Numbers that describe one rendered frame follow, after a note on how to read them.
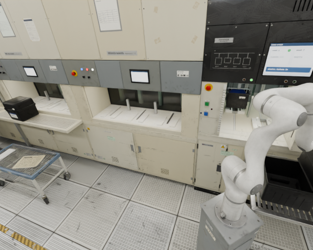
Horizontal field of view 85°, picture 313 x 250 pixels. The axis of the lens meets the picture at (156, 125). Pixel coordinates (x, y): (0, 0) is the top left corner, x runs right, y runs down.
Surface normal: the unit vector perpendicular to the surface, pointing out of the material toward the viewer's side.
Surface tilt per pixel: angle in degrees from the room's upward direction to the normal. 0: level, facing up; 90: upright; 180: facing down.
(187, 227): 0
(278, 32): 90
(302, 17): 90
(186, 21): 90
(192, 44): 90
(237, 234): 0
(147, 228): 0
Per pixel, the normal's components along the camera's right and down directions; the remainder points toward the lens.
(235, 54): -0.36, 0.51
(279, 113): -0.92, -0.04
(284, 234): -0.07, -0.84
